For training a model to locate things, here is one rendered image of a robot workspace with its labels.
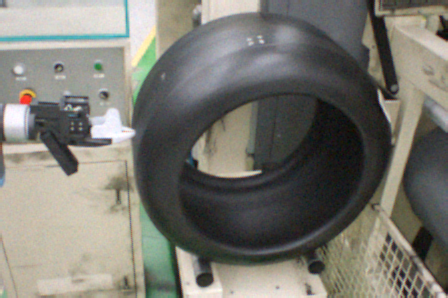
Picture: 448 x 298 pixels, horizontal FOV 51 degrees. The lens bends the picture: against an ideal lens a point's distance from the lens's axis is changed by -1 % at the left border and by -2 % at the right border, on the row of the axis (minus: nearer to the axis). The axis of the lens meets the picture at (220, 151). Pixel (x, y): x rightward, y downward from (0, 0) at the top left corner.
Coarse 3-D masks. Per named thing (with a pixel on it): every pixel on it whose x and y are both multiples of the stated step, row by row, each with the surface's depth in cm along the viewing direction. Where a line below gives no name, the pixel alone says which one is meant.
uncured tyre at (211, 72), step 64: (192, 64) 91; (256, 64) 87; (320, 64) 90; (192, 128) 90; (320, 128) 129; (384, 128) 100; (192, 192) 131; (256, 192) 136; (320, 192) 128; (256, 256) 111
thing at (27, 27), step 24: (0, 0) 134; (24, 0) 135; (48, 0) 136; (72, 0) 137; (96, 0) 139; (120, 0) 140; (0, 24) 137; (24, 24) 138; (48, 24) 140; (72, 24) 141; (96, 24) 142; (120, 24) 143
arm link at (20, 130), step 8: (8, 104) 94; (16, 104) 94; (24, 104) 95; (8, 112) 92; (16, 112) 93; (24, 112) 93; (8, 120) 92; (16, 120) 92; (24, 120) 93; (8, 128) 92; (16, 128) 92; (24, 128) 93; (8, 136) 93; (16, 136) 93; (24, 136) 94
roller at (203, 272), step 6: (192, 258) 118; (198, 258) 116; (198, 264) 115; (204, 264) 114; (210, 264) 116; (198, 270) 113; (204, 270) 113; (210, 270) 113; (198, 276) 112; (204, 276) 112; (210, 276) 112; (198, 282) 112; (204, 282) 113; (210, 282) 113
